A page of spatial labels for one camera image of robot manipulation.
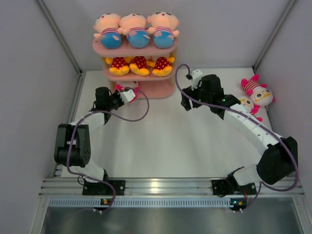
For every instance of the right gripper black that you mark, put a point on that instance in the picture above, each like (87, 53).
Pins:
(191, 93)

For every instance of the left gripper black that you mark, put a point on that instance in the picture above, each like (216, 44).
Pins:
(117, 93)

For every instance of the yellow plush red dotted dress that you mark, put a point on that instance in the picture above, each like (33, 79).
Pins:
(118, 66)

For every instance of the white plush yellow glasses front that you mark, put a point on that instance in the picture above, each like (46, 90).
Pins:
(250, 107)

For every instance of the small baby doll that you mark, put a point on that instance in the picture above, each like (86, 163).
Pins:
(163, 29)

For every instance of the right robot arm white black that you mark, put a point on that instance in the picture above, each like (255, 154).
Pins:
(278, 154)

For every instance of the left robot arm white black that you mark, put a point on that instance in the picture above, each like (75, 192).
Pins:
(73, 144)

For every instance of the pink three-tier shelf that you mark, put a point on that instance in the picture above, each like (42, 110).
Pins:
(154, 87)

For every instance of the left baby doll blue pants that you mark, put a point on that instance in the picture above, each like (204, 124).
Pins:
(106, 27)

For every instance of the baby doll blue pants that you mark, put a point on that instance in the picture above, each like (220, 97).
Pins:
(133, 27)
(106, 27)

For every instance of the right baby doll blue pants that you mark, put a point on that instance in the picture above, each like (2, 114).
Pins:
(133, 27)

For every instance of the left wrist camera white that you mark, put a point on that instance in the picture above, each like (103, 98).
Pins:
(127, 95)

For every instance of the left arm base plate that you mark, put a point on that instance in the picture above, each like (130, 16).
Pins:
(98, 188)

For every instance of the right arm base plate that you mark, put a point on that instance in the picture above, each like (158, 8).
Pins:
(224, 187)

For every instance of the aluminium mounting rail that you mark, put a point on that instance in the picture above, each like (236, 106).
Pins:
(134, 187)

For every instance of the perforated cable duct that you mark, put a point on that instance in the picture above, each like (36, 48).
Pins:
(124, 202)

